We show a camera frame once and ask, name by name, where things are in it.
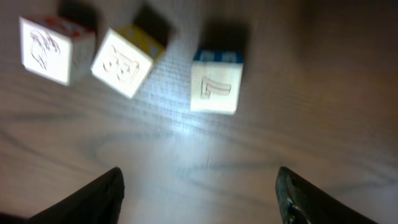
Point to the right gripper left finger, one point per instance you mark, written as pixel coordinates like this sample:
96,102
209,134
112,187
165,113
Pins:
98,202

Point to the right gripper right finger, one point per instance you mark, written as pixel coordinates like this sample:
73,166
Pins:
302,202

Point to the pale yellow block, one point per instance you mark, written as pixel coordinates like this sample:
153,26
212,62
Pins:
125,58

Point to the blue edged block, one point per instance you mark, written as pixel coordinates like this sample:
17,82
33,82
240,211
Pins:
215,81

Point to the red sided center block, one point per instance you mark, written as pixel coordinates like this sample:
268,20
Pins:
56,48

